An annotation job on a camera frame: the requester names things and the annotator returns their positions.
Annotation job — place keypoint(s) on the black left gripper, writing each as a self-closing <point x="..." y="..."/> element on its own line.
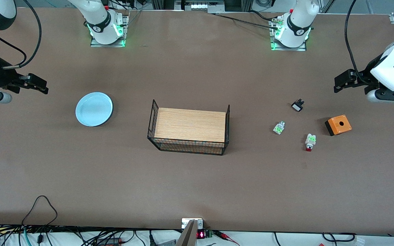
<point x="369" y="74"/>

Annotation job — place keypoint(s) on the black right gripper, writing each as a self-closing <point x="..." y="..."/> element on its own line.
<point x="4" y="78"/>

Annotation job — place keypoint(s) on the light blue round plate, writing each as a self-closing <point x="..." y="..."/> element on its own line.
<point x="94" y="109"/>

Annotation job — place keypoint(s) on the red push button switch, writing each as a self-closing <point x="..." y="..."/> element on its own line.
<point x="310" y="140"/>

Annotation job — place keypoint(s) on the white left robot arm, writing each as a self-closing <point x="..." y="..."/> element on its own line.
<point x="299" y="24"/>

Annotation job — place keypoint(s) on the black square white-faced push button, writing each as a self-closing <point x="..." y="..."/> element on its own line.
<point x="297" y="107"/>

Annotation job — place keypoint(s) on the lit control unit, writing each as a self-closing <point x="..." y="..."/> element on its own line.
<point x="198" y="5"/>

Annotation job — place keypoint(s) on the black power adapter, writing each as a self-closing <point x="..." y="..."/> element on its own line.
<point x="109" y="242"/>

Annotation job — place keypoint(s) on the red digit display module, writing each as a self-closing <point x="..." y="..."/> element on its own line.
<point x="201" y="234"/>

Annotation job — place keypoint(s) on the orange button enclosure box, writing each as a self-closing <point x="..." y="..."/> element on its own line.
<point x="340" y="126"/>

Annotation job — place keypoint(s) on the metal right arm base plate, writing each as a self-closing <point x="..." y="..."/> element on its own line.
<point x="96" y="44"/>

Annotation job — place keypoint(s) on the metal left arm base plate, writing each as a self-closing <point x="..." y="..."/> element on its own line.
<point x="276" y="49"/>

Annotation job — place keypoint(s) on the green push button switch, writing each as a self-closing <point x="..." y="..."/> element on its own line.
<point x="278" y="128"/>

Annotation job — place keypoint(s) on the silver metal clamp bracket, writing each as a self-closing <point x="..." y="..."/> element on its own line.
<point x="185" y="223"/>

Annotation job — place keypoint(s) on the grey camera mount bar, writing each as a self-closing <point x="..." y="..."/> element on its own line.
<point x="188" y="237"/>

